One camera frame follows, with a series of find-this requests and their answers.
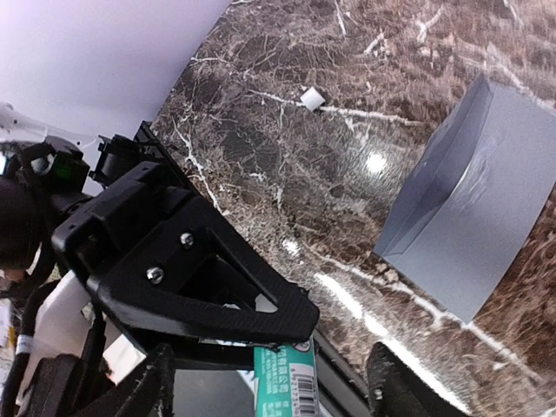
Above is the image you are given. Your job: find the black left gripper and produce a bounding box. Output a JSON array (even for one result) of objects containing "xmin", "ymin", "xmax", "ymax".
[{"xmin": 52, "ymin": 162, "xmax": 320, "ymax": 348}]

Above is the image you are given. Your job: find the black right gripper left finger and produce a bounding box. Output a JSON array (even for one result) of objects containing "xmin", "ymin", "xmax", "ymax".
[{"xmin": 76, "ymin": 344, "xmax": 175, "ymax": 417}]

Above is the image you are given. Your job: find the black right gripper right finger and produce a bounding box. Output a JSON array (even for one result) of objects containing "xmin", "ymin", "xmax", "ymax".
[{"xmin": 367, "ymin": 342, "xmax": 467, "ymax": 417}]

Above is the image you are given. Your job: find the green white glue stick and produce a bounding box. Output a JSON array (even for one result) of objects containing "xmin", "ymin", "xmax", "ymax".
[{"xmin": 254, "ymin": 340, "xmax": 320, "ymax": 417}]

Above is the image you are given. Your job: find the grey-blue paper envelope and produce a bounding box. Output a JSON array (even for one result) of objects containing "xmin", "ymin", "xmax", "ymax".
[{"xmin": 374, "ymin": 76, "xmax": 555, "ymax": 322}]

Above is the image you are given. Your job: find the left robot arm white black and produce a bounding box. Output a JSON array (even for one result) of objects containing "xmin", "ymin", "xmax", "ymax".
[{"xmin": 1, "ymin": 106, "xmax": 319, "ymax": 348}]

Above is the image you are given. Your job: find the white glue stick cap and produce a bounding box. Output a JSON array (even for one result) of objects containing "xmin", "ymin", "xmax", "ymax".
[{"xmin": 300, "ymin": 87, "xmax": 326, "ymax": 111}]

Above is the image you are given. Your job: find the black front table rail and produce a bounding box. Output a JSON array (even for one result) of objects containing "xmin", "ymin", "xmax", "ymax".
[{"xmin": 133, "ymin": 121, "xmax": 371, "ymax": 416}]

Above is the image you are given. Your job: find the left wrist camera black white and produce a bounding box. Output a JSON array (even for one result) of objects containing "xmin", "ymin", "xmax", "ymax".
[{"xmin": 1, "ymin": 281, "xmax": 116, "ymax": 416}]

